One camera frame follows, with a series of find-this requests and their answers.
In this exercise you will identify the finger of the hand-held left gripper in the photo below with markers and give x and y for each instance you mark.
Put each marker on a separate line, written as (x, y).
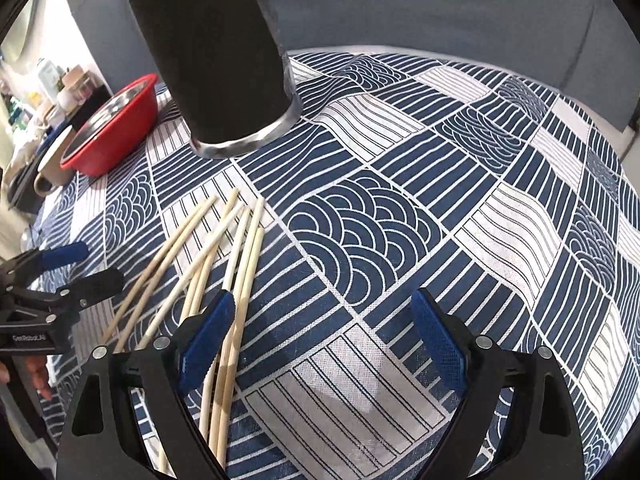
(95, 282)
(65, 252)

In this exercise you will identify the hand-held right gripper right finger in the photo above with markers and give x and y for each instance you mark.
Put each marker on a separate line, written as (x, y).
(440, 340)

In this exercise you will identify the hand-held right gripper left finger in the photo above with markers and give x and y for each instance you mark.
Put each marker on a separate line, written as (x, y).
(207, 345)

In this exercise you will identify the pile of wooden chopsticks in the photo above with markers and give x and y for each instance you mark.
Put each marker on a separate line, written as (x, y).
(255, 245)

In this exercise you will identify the black cylindrical utensil holder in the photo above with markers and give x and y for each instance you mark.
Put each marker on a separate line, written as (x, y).
(215, 60)

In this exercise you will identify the person's left hand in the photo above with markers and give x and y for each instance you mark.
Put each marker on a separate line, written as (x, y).
(37, 375)

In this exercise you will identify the beige mug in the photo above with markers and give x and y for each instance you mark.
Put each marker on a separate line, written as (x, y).
(52, 170)

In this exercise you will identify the red bowl with steel liner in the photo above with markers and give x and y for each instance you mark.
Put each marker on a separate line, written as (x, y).
(125, 135)

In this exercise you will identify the dark cabinet with jars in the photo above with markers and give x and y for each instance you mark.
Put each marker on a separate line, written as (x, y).
(87, 105)

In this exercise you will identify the blue white patterned tablecloth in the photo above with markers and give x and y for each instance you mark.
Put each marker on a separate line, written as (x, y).
(400, 185)

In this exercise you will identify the grey sofa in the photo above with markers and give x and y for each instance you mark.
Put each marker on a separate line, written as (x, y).
(450, 10)

